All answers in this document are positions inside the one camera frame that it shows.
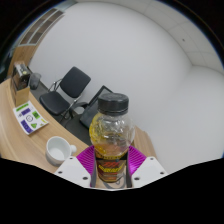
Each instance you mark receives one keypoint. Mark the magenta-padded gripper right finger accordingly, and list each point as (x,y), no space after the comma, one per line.
(148,170)

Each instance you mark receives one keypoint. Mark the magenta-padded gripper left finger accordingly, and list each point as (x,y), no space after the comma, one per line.
(73,170)

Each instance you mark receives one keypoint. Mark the clear drink bottle black cap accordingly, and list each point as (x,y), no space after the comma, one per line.
(111,133)

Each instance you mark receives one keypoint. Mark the white mug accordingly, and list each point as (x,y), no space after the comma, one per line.
(58,151)

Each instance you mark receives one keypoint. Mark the wooden side desk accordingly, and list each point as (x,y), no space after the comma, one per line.
(143,141)

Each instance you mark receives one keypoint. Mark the white green purple leaflet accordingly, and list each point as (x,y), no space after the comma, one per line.
(30,117)

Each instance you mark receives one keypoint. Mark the black visitor chair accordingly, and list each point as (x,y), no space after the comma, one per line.
(73,81)

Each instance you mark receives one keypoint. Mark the tan cardboard box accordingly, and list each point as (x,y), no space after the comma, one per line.
(22,96)

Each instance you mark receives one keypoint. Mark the grey waste bin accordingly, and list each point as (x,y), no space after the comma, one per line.
(35,80)

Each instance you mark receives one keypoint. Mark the black printed box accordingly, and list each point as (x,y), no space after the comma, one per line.
(20,74)

